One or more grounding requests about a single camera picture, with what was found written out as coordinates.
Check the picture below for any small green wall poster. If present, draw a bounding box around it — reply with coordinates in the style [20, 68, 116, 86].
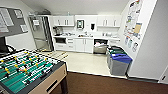
[127, 38, 134, 50]

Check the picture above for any white two-door sink cabinet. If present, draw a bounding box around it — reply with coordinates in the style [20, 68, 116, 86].
[73, 37, 95, 54]

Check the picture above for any grey bin with blue lid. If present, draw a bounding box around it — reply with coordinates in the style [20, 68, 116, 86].
[109, 53, 134, 77]

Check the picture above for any black built-in microwave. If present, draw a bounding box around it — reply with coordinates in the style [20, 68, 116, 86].
[54, 37, 67, 45]

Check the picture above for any small blue wall poster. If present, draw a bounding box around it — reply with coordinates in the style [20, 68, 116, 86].
[123, 35, 130, 47]

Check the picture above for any stainless steel refrigerator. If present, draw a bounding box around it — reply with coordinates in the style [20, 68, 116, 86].
[28, 14, 55, 53]

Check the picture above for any white wide drawer unit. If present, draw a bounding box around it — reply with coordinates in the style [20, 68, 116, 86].
[65, 37, 76, 52]

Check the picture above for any small white wall poster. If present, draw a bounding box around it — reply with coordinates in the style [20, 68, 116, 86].
[131, 41, 140, 53]

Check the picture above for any tall white paper sheet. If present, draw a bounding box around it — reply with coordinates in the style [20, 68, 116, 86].
[0, 8, 14, 27]

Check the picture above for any small white paper sheet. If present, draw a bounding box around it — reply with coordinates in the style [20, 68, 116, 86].
[19, 24, 29, 33]
[14, 9, 24, 19]

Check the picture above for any black wall soap dispenser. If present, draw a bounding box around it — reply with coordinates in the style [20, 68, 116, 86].
[90, 22, 96, 32]

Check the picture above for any black monitor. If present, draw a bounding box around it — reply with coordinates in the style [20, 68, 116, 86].
[0, 36, 16, 56]

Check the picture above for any chrome sink faucet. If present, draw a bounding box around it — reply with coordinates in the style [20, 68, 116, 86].
[83, 31, 90, 37]

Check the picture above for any white two-door wall cabinet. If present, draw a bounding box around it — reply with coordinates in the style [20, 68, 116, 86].
[52, 15, 76, 28]

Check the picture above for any large wall notice poster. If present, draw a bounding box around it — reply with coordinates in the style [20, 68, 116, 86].
[123, 0, 144, 34]

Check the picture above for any white narrow three-drawer unit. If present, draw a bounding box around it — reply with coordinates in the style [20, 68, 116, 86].
[108, 37, 121, 48]

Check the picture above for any black coffee maker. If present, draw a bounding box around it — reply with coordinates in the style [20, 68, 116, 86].
[54, 26, 64, 37]

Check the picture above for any white door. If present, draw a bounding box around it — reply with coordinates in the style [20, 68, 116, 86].
[159, 64, 168, 85]

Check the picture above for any grey bin with black lid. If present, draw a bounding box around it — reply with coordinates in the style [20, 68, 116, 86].
[106, 45, 124, 52]

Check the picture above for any grey clutter on refrigerator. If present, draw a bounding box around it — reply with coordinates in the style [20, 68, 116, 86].
[34, 9, 51, 16]

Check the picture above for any framed wall board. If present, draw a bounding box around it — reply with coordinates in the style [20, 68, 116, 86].
[0, 6, 30, 38]

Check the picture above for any grey bin with green lid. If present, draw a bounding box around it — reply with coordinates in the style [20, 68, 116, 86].
[107, 49, 128, 68]

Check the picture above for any stainless steel dishwasher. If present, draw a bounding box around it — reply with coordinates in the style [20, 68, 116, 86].
[92, 38, 110, 56]

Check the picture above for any brown sheet on wall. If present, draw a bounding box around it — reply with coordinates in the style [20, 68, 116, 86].
[133, 22, 143, 37]

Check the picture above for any white three-door wall cabinet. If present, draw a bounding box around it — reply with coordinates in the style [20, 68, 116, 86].
[96, 14, 122, 29]

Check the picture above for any foosball gaming table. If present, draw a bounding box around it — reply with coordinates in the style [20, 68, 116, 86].
[0, 49, 69, 94]

